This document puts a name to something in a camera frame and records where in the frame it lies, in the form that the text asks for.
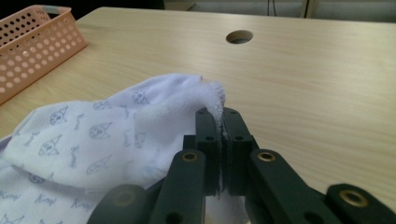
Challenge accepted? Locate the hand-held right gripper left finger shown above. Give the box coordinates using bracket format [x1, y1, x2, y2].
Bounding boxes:
[182, 106, 223, 198]

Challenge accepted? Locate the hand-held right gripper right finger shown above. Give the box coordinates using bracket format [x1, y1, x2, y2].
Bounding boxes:
[222, 106, 260, 198]

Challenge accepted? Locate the white towel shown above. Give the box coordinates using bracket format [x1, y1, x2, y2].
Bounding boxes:
[0, 73, 250, 224]

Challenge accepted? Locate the pink perforated plastic basket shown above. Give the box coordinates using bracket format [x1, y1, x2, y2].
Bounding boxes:
[0, 4, 89, 105]

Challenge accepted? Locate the black hanging wall cable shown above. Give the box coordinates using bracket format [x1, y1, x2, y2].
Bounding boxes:
[266, 0, 277, 17]

